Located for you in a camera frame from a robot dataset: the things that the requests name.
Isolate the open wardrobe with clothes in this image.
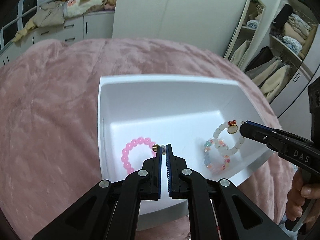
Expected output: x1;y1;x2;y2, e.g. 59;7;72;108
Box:
245;0;319;102

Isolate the standing mirror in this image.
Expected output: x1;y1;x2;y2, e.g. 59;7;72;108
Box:
224;0;265;71

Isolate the multicolour bead bracelet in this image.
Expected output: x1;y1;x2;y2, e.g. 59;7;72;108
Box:
203;138;231;175

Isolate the pink fluffy blanket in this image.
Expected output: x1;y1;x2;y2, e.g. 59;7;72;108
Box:
1;38;280;239

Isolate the white bead bracelet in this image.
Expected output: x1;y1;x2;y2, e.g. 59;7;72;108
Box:
212;119;247;158

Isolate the person's right hand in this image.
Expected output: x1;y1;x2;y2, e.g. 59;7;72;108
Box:
285;168;320;226

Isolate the pink bead bracelet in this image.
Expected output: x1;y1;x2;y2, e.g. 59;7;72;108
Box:
120;136;158;176

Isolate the white rectangular storage box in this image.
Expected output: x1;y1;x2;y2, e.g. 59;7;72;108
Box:
97;74;278;231

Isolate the small clear crystal earring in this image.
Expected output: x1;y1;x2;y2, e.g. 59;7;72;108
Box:
152;144;166;156

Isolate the white low window cabinet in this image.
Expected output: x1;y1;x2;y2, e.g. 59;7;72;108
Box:
1;11;114;67

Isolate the white curved wardrobe door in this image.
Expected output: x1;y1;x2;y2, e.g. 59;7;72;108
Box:
113;0;277;56

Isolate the pile of clothes on cabinet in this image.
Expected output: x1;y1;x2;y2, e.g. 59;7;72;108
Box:
12;0;117;43

